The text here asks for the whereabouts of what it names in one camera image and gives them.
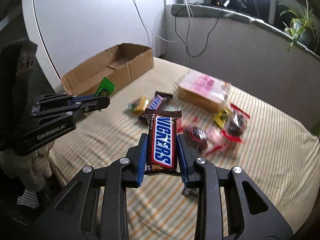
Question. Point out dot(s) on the white plug connector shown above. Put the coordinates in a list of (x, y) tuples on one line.
[(226, 3)]

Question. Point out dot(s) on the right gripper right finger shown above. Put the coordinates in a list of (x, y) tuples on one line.
[(230, 205)]

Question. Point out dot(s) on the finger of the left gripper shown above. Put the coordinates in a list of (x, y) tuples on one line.
[(63, 103), (105, 101)]

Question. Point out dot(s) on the green snack packet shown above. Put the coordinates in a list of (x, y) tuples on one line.
[(106, 88)]

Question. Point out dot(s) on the yellow toy egg snack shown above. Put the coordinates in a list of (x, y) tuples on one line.
[(139, 105)]

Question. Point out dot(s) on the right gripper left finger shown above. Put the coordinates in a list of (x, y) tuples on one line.
[(93, 204)]

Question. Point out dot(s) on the yellow candy packet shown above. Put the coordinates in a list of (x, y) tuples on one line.
[(222, 117)]

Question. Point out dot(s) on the Snickers bar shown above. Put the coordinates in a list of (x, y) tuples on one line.
[(159, 101), (161, 154)]

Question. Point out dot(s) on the white wardrobe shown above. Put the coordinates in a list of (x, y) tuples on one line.
[(68, 32)]

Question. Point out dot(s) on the potted spider plant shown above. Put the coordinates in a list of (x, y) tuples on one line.
[(303, 26)]

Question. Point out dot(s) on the brown cardboard box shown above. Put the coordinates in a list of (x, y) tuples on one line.
[(121, 64)]

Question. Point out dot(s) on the packaged sliced bread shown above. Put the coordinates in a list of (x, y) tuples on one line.
[(203, 91)]

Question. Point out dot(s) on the red-wrapped dark candy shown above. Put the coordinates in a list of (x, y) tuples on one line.
[(197, 139), (236, 124)]

